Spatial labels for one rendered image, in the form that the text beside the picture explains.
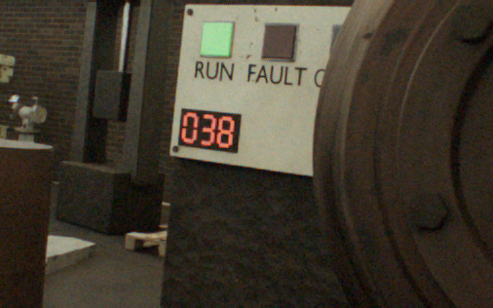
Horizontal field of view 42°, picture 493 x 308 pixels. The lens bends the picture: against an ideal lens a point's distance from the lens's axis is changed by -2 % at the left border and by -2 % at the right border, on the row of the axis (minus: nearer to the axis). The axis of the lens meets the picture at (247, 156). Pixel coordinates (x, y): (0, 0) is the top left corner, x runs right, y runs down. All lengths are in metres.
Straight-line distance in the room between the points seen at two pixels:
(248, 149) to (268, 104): 0.05
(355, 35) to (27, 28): 9.39
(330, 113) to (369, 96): 0.04
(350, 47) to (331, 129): 0.07
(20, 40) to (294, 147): 9.30
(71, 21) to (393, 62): 8.83
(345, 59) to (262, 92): 0.20
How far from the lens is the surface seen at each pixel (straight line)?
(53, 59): 9.43
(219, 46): 0.76
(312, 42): 0.71
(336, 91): 0.55
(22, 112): 9.17
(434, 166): 0.44
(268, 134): 0.72
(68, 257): 4.67
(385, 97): 0.50
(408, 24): 0.52
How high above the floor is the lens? 1.11
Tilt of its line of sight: 3 degrees down
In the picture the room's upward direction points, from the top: 6 degrees clockwise
